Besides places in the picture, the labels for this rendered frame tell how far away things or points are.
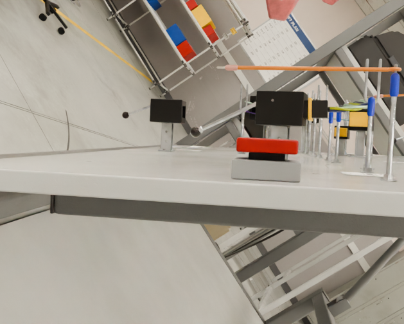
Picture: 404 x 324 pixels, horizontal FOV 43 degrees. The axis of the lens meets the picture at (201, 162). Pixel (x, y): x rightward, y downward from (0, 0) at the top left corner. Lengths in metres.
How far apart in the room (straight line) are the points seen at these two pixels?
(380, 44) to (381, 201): 1.38
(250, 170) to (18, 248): 0.34
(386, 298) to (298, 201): 7.34
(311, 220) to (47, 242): 0.36
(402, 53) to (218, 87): 6.79
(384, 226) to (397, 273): 7.15
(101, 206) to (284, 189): 0.24
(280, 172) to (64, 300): 0.36
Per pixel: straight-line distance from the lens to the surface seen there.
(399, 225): 0.55
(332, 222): 0.54
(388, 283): 7.69
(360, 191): 0.39
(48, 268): 0.69
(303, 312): 1.61
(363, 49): 1.73
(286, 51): 8.40
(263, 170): 0.42
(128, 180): 0.40
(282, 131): 0.63
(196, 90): 8.49
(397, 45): 1.76
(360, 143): 1.24
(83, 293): 0.73
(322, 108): 0.62
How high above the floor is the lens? 1.12
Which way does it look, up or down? 8 degrees down
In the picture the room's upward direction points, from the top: 57 degrees clockwise
